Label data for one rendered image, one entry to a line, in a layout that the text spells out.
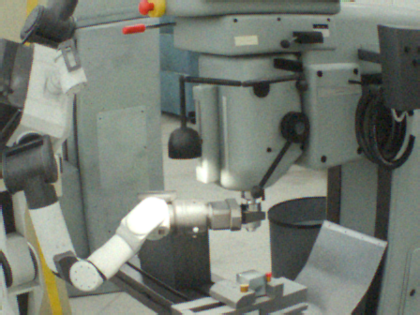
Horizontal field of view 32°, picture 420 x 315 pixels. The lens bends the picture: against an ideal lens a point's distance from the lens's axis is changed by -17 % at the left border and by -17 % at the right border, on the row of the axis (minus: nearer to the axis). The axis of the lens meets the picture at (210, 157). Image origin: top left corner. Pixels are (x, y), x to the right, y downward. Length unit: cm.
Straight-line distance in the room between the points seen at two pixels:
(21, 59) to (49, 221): 42
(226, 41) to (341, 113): 37
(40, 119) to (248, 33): 53
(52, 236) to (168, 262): 57
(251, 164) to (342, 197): 50
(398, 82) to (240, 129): 41
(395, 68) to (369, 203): 55
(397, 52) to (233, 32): 39
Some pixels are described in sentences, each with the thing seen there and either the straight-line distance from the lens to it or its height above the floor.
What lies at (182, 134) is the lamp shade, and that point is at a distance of 182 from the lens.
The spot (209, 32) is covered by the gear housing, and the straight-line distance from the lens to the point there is 183.
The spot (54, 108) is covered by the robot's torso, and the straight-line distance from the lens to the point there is 195.
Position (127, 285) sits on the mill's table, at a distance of 251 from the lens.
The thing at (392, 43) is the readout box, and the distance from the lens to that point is 181.
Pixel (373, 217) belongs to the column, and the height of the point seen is 116.
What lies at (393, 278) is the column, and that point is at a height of 97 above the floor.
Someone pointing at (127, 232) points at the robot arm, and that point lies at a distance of 194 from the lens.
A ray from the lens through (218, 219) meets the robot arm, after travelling 198.
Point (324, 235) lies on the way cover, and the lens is 238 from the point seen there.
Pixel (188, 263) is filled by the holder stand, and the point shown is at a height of 102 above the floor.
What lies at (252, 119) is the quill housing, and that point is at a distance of 187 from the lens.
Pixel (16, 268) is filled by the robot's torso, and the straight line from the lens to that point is 231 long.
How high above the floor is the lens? 184
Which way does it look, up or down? 13 degrees down
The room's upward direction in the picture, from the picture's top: 2 degrees counter-clockwise
